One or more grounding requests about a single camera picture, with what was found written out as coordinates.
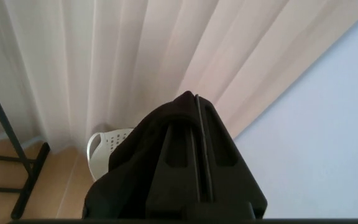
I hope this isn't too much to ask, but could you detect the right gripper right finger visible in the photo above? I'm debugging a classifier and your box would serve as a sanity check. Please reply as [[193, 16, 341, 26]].
[[194, 94, 269, 218]]

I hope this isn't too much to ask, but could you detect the white laundry basket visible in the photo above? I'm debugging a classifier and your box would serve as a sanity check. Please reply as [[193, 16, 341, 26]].
[[86, 128, 135, 182]]

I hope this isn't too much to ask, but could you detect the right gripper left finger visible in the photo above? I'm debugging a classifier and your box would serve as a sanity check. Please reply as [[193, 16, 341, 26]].
[[144, 121, 203, 218]]

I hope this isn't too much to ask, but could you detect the beige curtain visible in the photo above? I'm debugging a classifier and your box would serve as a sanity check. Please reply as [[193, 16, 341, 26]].
[[0, 0, 358, 155]]

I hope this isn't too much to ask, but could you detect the black clothes rack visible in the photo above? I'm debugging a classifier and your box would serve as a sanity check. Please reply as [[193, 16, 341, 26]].
[[0, 57, 51, 220]]

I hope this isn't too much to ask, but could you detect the black heap of clothes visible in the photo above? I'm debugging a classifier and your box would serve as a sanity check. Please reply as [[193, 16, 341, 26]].
[[82, 90, 198, 218]]

